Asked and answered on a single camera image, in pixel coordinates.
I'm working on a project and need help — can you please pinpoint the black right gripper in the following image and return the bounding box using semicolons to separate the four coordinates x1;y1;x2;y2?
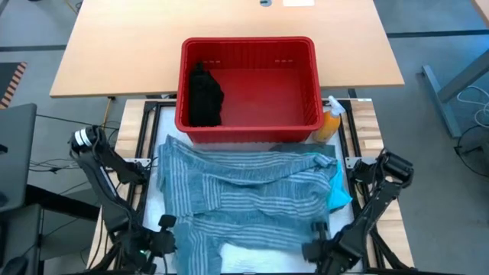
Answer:
301;221;364;275

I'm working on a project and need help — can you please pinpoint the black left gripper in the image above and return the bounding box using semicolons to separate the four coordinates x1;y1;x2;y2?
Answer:
128;214;178;268

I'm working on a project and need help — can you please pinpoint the turquoise garment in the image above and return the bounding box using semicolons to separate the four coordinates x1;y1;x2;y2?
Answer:
305;151;354;212

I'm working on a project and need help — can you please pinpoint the grey striped garment with label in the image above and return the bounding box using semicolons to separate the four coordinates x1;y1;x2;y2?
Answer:
155;134;339;275

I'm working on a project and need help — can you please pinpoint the red plastic laundry bin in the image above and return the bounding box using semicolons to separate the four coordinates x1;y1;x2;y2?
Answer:
174;36;325;145

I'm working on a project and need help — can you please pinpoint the orange spray bottle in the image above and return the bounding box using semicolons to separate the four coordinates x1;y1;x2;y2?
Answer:
313;95;347;144

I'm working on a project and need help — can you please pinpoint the black floor beam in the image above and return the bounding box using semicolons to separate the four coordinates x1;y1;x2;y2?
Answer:
24;184;102;223

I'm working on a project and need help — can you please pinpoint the black garment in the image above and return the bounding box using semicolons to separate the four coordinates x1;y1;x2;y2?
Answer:
188;61;225;128

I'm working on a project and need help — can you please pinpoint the dark grey cabinet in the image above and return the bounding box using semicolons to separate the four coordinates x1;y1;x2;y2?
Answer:
0;103;38;213

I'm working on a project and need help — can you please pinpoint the tan wooden desk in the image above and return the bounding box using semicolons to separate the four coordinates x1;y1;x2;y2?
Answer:
49;0;406;99

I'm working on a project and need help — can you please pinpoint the grey metal desk leg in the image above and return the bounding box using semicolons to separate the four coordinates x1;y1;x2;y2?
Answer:
421;48;489;139

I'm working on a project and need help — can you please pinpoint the striped hazard floor mat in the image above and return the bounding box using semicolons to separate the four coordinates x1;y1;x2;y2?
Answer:
0;61;28;109

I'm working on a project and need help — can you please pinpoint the white metal corner bracket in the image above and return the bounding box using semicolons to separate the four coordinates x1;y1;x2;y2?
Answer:
345;155;363;170
124;157;153;168

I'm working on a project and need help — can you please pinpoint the yellow cable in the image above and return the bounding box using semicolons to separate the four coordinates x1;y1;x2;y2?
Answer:
101;98;112;131

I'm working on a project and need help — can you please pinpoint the long black floor cable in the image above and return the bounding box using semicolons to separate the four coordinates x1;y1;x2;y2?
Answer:
35;113;120;131

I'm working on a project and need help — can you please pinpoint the black looped floor cable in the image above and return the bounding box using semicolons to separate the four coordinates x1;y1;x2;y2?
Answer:
453;125;489;191

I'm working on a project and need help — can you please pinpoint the white floor cable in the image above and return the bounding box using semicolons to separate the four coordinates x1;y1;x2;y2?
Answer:
455;85;489;129

